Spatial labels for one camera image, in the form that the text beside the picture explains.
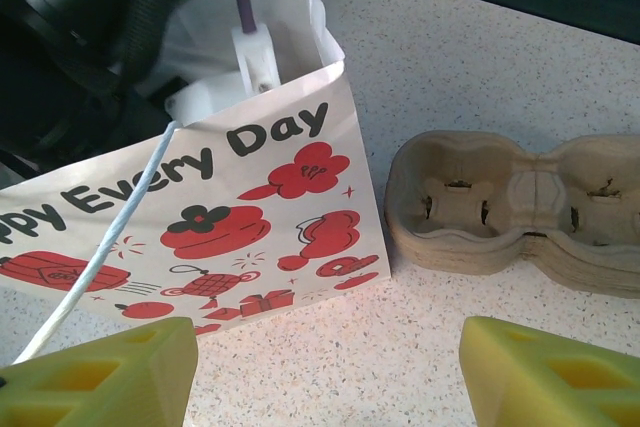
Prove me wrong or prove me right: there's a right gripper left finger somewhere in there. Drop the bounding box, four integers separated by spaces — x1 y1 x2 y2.
0 315 200 427

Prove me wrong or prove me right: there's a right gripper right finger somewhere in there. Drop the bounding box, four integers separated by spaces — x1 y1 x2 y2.
458 315 640 427

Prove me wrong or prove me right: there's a stack of pulp cup carriers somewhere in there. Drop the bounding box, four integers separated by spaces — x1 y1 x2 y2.
383 130 640 301

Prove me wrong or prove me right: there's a white red printed paper bag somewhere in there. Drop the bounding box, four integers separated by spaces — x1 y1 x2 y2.
0 0 394 366

